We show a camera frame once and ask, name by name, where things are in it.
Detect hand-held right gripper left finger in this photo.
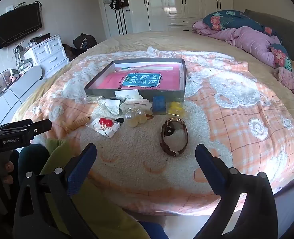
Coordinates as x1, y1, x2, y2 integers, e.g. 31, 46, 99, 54
13, 143, 127, 239

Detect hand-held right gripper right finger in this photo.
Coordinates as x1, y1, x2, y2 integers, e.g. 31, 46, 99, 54
194, 144, 279, 239

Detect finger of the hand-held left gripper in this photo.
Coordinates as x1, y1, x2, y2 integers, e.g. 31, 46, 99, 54
0, 119, 33, 131
25, 119, 53, 140

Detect orange spiral hair tie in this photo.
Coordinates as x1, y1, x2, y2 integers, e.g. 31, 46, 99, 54
64, 117, 91, 133

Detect brown strap wristwatch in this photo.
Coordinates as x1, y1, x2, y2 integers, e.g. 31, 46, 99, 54
160, 118, 189, 157

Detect red cherry earrings packet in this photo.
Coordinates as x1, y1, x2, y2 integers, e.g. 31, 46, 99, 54
85, 117, 121, 138

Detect yellow rings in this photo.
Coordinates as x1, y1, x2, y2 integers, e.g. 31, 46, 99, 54
167, 101, 186, 117

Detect pearl flower hair clip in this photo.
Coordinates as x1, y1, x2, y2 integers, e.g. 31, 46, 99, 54
124, 110, 147, 128

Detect grey shallow cardboard box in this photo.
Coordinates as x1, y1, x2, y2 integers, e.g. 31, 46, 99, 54
83, 57, 186, 102

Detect person's left hand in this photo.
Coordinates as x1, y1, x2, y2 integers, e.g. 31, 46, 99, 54
3, 161, 15, 185

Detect green garment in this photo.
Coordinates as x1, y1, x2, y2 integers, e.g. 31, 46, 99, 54
39, 138, 150, 239

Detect dark blue trousers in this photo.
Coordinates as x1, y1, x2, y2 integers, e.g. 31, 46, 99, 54
9, 144, 177, 239

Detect empty clear plastic bag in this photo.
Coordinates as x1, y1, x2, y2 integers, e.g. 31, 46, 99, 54
85, 95, 103, 104

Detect white drawer dresser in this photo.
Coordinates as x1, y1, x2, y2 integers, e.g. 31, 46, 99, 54
24, 35, 70, 79

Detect small blue box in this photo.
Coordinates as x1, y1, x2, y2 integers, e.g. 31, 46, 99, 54
152, 95, 167, 115

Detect dark clothes pile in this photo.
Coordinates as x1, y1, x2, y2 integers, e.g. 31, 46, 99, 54
62, 44, 78, 60

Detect white paper packet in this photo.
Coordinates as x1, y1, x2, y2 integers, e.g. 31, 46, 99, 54
114, 90, 141, 99

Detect black bag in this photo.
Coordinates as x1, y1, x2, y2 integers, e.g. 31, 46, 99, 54
73, 33, 98, 50

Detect black flat television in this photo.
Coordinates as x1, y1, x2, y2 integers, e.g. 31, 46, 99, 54
0, 3, 43, 50

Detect pink book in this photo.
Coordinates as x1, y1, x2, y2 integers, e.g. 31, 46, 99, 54
96, 65, 182, 90

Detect pink plush blanket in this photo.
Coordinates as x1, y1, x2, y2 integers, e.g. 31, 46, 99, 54
273, 67, 294, 110

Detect white door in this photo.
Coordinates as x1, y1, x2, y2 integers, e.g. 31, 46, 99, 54
97, 0, 135, 39

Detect purple quilt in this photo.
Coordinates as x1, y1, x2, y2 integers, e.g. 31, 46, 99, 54
192, 21, 283, 68

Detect dark floral pillow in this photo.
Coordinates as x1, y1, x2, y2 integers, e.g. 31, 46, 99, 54
270, 43, 293, 72
202, 10, 272, 34

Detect beige bedspread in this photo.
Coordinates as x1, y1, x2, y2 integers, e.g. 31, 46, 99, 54
13, 30, 294, 145

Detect grey headboard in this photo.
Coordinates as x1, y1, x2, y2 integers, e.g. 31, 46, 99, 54
244, 9, 294, 77

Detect white wardrobe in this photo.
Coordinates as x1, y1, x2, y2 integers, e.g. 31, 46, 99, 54
129, 0, 234, 31

